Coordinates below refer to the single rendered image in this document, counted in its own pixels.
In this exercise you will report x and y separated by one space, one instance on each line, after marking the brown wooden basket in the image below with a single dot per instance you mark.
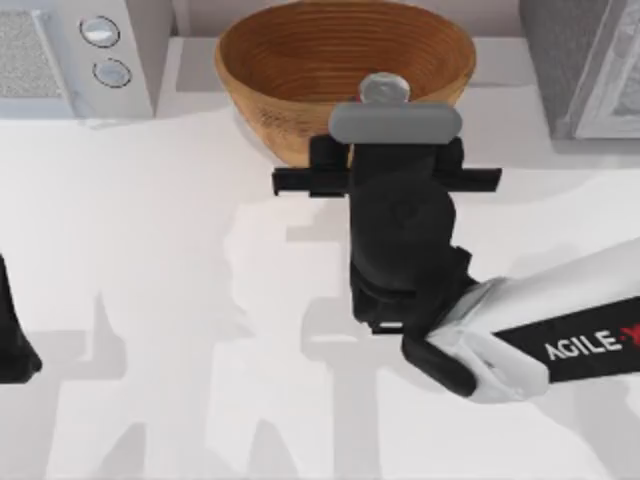
280 60

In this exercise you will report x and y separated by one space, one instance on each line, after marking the pale microwave oven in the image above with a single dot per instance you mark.
140 60

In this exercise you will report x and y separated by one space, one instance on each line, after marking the small silver microwave knob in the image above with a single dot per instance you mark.
112 71

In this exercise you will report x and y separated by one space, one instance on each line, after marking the silver topped can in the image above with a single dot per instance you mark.
385 89

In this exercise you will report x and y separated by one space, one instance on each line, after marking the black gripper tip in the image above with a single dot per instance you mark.
12 330

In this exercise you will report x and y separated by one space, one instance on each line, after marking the pale grey rounded box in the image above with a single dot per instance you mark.
395 122

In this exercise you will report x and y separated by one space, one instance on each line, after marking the large silver microwave knob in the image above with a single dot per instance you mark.
100 31

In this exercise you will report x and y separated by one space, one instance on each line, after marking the grey speckled microwave door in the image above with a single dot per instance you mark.
25 55

